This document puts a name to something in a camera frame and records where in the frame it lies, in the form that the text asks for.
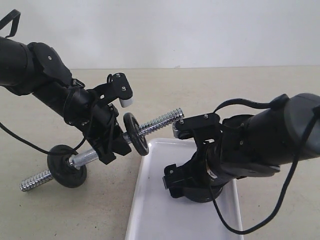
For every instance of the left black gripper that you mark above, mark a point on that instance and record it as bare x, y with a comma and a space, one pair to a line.
79, 107

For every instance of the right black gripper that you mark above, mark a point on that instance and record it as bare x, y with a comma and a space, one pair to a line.
204, 169

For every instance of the black weight plate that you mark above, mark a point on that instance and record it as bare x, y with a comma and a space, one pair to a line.
202, 195

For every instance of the chrome threaded dumbbell bar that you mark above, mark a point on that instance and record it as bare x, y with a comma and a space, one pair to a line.
79, 160

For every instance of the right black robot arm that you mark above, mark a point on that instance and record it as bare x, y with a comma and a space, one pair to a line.
244, 145

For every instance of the white rectangular tray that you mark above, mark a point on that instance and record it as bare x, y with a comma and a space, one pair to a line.
155, 215

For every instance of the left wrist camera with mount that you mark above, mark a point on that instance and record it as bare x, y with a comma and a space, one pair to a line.
116, 87

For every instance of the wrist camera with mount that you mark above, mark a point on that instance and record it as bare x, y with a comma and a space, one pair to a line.
116, 87
201, 128

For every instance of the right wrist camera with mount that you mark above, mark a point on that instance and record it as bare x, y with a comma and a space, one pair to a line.
201, 128

